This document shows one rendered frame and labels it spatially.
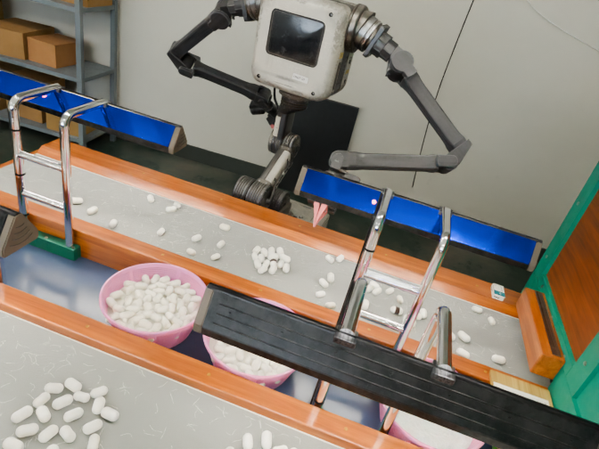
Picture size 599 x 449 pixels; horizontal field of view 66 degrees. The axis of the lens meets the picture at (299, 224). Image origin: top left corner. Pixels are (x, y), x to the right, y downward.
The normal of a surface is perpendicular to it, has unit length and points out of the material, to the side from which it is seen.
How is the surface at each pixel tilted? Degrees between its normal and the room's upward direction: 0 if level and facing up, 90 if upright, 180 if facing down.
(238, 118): 90
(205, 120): 90
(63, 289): 0
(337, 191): 58
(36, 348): 0
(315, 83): 90
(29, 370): 0
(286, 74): 90
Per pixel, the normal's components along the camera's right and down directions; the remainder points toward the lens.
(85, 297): 0.21, -0.84
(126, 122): -0.12, -0.07
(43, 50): -0.29, 0.44
